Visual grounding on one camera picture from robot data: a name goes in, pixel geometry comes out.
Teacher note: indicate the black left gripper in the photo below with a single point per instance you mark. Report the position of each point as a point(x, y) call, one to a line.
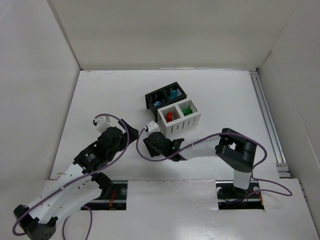
point(126, 135)

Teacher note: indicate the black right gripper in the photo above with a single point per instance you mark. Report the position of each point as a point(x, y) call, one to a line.
point(150, 144)

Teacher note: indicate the red lego block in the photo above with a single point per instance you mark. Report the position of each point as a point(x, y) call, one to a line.
point(170, 117)

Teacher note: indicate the purple round flower lego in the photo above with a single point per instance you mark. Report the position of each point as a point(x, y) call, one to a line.
point(157, 103)

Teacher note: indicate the green rounded lego block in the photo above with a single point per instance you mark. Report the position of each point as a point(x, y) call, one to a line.
point(187, 111)

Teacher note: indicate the teal lego brick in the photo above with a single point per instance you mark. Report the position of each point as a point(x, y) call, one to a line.
point(173, 94)

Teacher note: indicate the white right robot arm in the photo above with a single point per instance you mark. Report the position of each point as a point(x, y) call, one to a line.
point(236, 150)

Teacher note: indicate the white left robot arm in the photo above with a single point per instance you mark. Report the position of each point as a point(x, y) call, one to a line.
point(82, 182)

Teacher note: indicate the white two-slot container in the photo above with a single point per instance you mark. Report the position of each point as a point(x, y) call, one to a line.
point(180, 123)

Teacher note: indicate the black two-slot container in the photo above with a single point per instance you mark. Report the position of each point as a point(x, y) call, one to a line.
point(162, 94)

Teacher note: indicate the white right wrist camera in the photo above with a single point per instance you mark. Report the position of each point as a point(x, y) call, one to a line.
point(152, 127)

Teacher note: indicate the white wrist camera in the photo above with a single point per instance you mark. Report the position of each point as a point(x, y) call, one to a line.
point(102, 123)
point(152, 127)

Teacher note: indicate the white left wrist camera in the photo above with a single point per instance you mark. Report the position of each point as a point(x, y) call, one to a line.
point(102, 123)

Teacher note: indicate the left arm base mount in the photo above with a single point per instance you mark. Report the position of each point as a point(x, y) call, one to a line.
point(116, 200)

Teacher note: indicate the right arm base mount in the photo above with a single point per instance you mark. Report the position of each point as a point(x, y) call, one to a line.
point(232, 198)

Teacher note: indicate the aluminium rail right edge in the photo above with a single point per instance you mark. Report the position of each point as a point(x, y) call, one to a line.
point(281, 164)

